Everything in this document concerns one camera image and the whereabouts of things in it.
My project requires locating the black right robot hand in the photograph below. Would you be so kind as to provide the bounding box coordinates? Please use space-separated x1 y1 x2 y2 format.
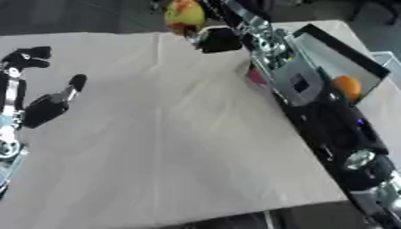
188 0 276 55

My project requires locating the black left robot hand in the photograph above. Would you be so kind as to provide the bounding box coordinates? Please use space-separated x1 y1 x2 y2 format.
0 46 90 130

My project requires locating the yellow and red toy fruit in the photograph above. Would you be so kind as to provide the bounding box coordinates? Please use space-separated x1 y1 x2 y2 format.
163 0 207 37

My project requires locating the black box with white inside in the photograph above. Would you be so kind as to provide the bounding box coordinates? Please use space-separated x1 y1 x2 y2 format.
280 23 394 106

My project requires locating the red block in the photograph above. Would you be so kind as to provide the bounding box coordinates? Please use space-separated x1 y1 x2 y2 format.
245 66 271 91

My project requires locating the orange toy fruit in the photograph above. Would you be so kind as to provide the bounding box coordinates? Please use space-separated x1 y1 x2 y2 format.
332 75 363 102

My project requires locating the clear plastic bin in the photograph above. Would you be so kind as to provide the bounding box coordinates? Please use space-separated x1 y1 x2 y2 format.
368 50 401 82

